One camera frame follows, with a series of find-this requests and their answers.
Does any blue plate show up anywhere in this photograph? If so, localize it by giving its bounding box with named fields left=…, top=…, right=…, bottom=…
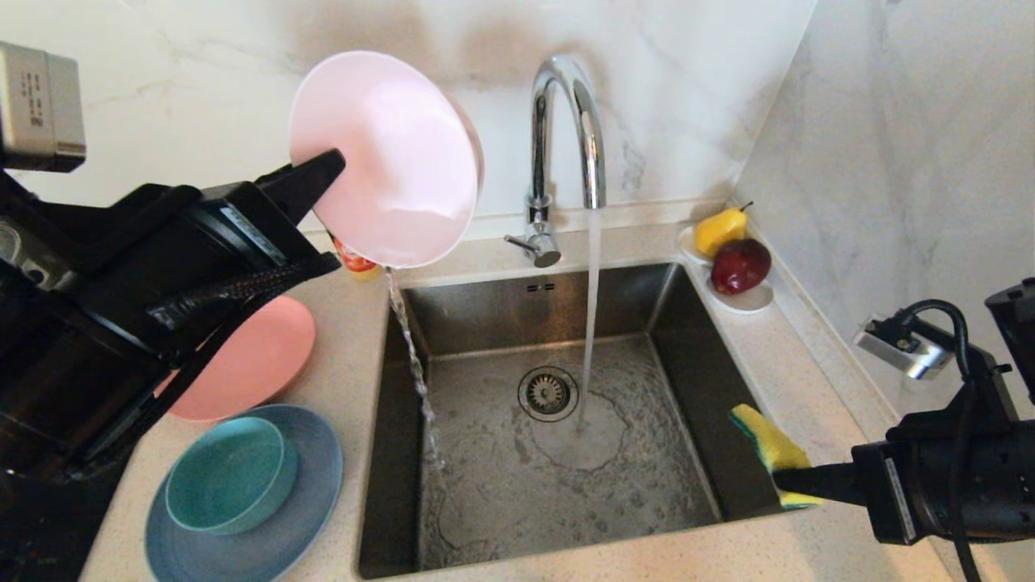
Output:
left=144, top=404, right=344, bottom=582

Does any yellow pear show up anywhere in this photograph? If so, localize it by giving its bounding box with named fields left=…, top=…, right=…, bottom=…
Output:
left=694, top=202, right=752, bottom=259

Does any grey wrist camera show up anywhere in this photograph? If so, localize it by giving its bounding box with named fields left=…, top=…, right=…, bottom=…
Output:
left=853, top=314, right=955, bottom=381
left=0, top=42, right=87, bottom=173

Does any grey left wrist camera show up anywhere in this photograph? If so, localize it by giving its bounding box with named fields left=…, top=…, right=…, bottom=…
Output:
left=0, top=42, right=87, bottom=173

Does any dark red apple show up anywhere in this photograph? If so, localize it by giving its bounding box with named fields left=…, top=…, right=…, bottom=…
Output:
left=709, top=238, right=771, bottom=295

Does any small white dish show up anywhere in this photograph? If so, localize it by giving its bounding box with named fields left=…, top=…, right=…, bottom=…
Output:
left=705, top=273, right=774, bottom=314
left=676, top=225, right=714, bottom=266

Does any stainless steel sink basin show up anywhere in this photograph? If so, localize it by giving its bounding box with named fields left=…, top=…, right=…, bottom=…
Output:
left=358, top=261, right=811, bottom=579

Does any teal bowl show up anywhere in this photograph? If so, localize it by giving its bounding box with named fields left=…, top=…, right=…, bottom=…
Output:
left=165, top=417, right=298, bottom=536

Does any yellow-capped orange dish soap bottle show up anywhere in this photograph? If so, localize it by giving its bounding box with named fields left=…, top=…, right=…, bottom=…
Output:
left=327, top=234, right=382, bottom=281

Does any chrome gooseneck faucet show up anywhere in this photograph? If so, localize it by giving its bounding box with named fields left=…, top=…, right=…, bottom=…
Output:
left=505, top=53, right=606, bottom=268

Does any light pink bowl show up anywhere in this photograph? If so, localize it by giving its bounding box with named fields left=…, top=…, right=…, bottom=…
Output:
left=289, top=50, right=484, bottom=269

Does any black induction cooktop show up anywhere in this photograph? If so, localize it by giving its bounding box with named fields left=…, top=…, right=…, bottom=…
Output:
left=0, top=469, right=122, bottom=582

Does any round metal drain strainer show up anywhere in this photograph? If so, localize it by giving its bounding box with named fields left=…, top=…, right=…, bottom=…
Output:
left=517, top=366, right=579, bottom=423

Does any salmon pink plate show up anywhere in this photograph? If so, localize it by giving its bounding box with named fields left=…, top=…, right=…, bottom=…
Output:
left=154, top=295, right=317, bottom=422

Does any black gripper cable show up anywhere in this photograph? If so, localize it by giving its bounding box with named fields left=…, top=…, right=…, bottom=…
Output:
left=898, top=299, right=983, bottom=582
left=81, top=252, right=342, bottom=466

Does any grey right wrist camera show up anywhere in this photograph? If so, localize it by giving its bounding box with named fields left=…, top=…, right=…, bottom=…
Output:
left=853, top=314, right=955, bottom=381

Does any yellow sponge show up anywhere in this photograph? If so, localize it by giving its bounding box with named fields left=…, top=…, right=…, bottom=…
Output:
left=729, top=403, right=826, bottom=510

